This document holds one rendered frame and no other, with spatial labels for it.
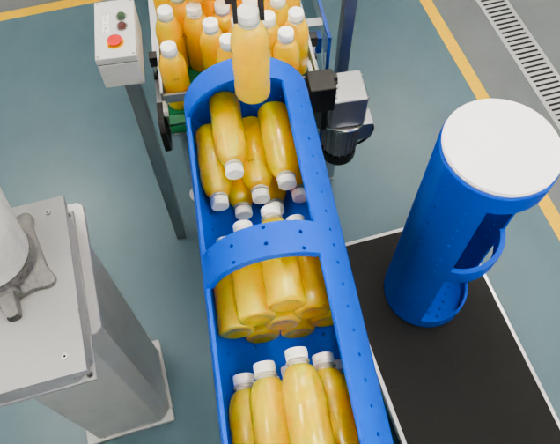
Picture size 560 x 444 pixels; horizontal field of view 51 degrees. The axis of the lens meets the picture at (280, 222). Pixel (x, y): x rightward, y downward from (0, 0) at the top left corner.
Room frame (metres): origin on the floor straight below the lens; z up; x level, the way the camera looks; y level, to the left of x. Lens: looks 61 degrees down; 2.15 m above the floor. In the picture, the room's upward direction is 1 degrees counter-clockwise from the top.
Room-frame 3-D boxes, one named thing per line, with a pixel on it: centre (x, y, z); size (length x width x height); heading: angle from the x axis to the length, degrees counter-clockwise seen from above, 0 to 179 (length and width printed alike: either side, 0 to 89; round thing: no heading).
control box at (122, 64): (1.13, 0.40, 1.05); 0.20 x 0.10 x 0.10; 9
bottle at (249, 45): (0.79, 0.05, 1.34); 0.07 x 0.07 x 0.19
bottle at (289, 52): (1.11, -0.02, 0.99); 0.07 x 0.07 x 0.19
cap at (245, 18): (0.79, 0.05, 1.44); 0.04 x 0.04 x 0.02
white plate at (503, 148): (0.81, -0.52, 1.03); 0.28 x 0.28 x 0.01
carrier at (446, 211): (0.81, -0.52, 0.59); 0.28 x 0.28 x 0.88
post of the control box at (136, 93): (1.13, 0.40, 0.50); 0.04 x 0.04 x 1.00; 9
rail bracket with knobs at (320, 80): (1.04, -0.10, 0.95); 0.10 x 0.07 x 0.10; 99
